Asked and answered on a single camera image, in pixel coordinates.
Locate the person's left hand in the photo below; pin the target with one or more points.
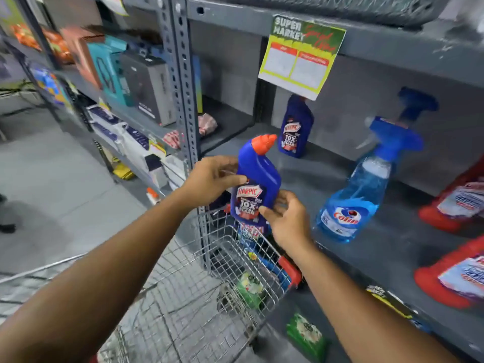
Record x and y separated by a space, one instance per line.
206 185

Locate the person's right hand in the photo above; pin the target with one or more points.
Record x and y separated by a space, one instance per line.
293 228

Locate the person's left thumb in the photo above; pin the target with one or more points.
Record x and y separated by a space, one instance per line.
233 180

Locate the person's right thumb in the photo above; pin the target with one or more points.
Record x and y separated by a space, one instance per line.
270 214

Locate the blue toilet cleaner bottle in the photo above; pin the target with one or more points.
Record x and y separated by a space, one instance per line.
251 232
297 126
261 173

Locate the person's right forearm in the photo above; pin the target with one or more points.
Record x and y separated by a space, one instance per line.
363 313

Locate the person's left forearm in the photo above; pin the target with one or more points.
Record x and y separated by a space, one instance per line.
94 275

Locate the blue packet with yellow print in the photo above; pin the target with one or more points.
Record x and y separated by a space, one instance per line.
272 270

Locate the red white cloth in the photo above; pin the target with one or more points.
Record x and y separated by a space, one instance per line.
206 124

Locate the green packet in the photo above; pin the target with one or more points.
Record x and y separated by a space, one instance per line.
307 336
250 289

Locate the small white orange-capped bottle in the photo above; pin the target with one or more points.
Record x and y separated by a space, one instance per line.
152 195

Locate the blue glass cleaner spray bottle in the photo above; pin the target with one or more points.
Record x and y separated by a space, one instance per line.
355 200

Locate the white and navy box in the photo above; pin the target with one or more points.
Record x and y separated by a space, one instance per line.
104 117
138 145
107 136

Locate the grey cardboard box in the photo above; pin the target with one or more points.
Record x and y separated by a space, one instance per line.
151 86

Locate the green yellow price sign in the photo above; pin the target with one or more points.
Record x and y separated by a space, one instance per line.
302 56

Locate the yellow black shelf label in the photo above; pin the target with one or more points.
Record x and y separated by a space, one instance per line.
389 300

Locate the teal cardboard box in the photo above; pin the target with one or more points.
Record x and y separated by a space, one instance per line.
109 67

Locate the red cleaner bottle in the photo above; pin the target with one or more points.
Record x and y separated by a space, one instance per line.
442 279
450 207

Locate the grey metal shelving unit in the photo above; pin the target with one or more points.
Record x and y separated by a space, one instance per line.
378 45

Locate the brown cardboard box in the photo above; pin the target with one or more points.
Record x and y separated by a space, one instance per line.
81 52

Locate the blue toy packet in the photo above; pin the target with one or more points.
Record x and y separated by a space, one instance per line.
51 86

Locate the orange snack packets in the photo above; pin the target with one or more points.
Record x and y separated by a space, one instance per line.
41 41

